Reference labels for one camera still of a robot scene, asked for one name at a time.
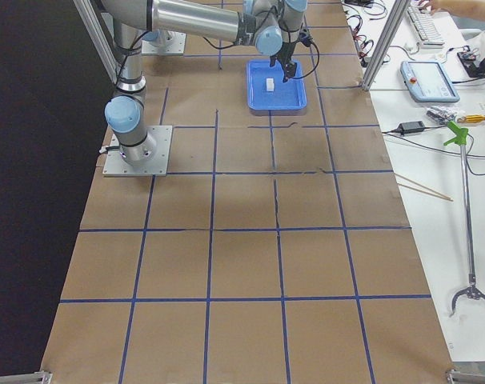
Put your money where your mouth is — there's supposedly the white keyboard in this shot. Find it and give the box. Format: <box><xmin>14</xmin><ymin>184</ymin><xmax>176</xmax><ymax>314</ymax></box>
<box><xmin>405</xmin><ymin>2</ymin><xmax>445</xmax><ymax>49</ymax></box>

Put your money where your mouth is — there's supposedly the black power brick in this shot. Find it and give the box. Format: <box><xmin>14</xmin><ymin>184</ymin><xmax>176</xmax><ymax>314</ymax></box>
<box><xmin>398</xmin><ymin>121</ymin><xmax>426</xmax><ymax>135</ymax></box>

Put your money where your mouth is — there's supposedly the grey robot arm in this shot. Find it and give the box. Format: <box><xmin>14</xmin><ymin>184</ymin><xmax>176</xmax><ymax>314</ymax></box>
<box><xmin>142</xmin><ymin>30</ymin><xmax>174</xmax><ymax>47</ymax></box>
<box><xmin>100</xmin><ymin>1</ymin><xmax>307</xmax><ymax>166</ymax></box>

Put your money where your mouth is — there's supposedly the aluminium frame post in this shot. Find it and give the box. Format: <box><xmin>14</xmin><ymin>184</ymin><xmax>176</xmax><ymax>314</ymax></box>
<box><xmin>361</xmin><ymin>0</ymin><xmax>410</xmax><ymax>91</ymax></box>

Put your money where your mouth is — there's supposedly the wooden chopsticks pair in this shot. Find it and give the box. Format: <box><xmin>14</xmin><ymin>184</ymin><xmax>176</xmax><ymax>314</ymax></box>
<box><xmin>394</xmin><ymin>173</ymin><xmax>453</xmax><ymax>202</ymax></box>

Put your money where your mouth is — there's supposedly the teach pendant tablet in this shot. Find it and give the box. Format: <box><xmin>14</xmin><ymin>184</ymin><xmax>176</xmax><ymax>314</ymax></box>
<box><xmin>400</xmin><ymin>61</ymin><xmax>460</xmax><ymax>103</ymax></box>

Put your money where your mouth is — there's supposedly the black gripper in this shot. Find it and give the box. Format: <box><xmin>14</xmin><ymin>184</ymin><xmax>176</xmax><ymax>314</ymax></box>
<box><xmin>270</xmin><ymin>23</ymin><xmax>311</xmax><ymax>82</ymax></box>

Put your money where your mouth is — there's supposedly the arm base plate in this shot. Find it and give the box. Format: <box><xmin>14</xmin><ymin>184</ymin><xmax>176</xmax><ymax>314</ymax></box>
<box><xmin>142</xmin><ymin>30</ymin><xmax>186</xmax><ymax>56</ymax></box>
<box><xmin>102</xmin><ymin>126</ymin><xmax>173</xmax><ymax>177</ymax></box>

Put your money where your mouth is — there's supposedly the blue plastic tray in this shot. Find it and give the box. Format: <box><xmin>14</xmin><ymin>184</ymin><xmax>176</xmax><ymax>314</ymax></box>
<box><xmin>246</xmin><ymin>59</ymin><xmax>307</xmax><ymax>112</ymax></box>

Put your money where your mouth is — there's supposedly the green handled reacher grabber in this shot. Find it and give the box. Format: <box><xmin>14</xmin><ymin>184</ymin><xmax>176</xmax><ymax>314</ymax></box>
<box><xmin>444</xmin><ymin>121</ymin><xmax>485</xmax><ymax>315</ymax></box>

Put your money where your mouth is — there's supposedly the person hand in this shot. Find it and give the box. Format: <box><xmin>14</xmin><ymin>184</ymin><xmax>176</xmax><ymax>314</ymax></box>
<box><xmin>417</xmin><ymin>0</ymin><xmax>451</xmax><ymax>14</ymax></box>

